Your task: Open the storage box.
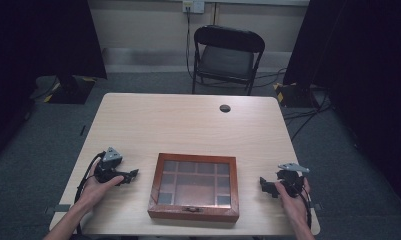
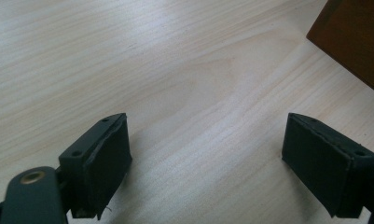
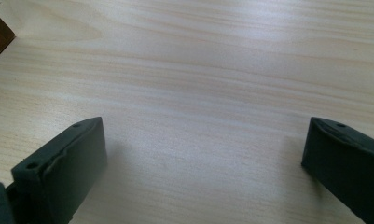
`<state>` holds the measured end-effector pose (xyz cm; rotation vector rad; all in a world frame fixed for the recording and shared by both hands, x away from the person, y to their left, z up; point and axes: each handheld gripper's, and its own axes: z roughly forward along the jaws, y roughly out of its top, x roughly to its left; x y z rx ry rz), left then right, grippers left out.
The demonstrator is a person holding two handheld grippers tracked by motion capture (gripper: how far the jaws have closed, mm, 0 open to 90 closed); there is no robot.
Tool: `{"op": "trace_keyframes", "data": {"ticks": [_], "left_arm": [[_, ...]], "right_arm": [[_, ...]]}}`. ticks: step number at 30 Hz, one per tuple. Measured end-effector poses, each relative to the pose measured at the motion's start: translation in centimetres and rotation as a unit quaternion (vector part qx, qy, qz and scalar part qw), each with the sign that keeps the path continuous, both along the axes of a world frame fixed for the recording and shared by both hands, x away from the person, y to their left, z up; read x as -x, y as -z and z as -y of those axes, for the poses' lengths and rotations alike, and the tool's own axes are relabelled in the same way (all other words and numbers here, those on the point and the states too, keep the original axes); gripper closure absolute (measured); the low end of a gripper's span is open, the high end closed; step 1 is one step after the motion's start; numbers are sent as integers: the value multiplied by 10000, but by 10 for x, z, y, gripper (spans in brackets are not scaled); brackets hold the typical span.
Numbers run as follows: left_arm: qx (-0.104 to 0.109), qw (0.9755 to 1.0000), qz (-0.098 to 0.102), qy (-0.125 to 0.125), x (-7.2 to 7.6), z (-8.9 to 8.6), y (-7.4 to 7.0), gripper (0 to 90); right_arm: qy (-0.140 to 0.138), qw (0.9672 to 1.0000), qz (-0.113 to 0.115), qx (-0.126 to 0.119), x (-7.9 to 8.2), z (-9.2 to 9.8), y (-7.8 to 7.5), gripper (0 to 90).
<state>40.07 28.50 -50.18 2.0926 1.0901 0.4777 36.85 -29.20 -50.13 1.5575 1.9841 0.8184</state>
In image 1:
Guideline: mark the black stand base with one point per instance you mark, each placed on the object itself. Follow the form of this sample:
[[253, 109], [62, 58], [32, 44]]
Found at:
[[294, 95], [71, 89]]

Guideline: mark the white wall socket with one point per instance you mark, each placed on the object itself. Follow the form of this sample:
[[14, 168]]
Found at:
[[193, 6]]

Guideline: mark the wooden box with glass lid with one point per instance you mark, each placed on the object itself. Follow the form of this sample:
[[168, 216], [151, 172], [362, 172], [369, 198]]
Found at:
[[194, 186]]

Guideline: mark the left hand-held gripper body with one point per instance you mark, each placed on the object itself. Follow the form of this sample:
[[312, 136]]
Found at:
[[110, 164]]

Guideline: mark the person's left hand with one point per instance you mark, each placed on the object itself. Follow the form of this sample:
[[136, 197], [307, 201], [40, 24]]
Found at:
[[96, 189]]

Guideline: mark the person's right hand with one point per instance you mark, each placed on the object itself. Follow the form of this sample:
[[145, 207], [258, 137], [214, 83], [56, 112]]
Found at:
[[294, 206]]

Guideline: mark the black curtain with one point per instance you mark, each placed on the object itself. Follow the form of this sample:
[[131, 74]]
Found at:
[[38, 40], [361, 50]]

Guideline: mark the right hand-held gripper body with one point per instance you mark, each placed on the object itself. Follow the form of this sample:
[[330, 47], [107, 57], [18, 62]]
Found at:
[[292, 180]]

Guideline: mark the black folding chair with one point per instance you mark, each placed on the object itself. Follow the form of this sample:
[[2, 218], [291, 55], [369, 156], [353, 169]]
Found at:
[[227, 60]]

